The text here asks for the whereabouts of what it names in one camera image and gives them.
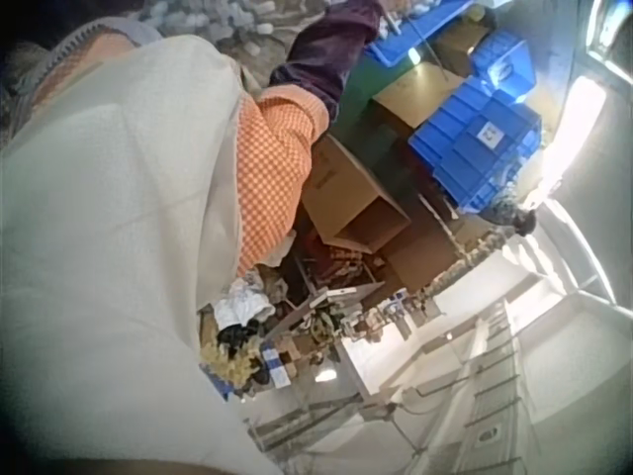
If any open brown cardboard box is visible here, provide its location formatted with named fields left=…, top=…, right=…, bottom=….
left=300, top=134, right=411, bottom=254

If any cluttered workbench with tools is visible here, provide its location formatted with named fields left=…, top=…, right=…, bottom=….
left=256, top=232, right=505, bottom=397

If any white crumpled cloth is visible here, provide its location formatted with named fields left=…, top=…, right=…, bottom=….
left=213, top=276, right=276, bottom=331

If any yellow fuzzy bundle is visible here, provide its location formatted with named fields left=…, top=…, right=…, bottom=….
left=200, top=338, right=261, bottom=392

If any flat brown cardboard box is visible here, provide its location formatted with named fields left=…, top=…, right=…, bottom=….
left=371, top=61, right=479, bottom=133

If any large blue plastic crate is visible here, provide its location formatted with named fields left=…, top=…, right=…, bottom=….
left=407, top=78, right=544, bottom=217

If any shallow blue plastic tray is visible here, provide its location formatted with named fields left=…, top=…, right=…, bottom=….
left=364, top=0, right=476, bottom=66

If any grey metal shelf rack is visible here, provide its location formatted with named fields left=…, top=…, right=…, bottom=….
left=246, top=291, right=545, bottom=475

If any heap of white plastic parts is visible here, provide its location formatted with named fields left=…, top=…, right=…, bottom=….
left=140, top=0, right=317, bottom=63

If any dark brown cardboard box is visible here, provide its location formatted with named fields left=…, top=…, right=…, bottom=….
left=432, top=19, right=491, bottom=78

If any small blue plastic crate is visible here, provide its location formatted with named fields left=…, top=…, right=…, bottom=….
left=469, top=27, right=538, bottom=103

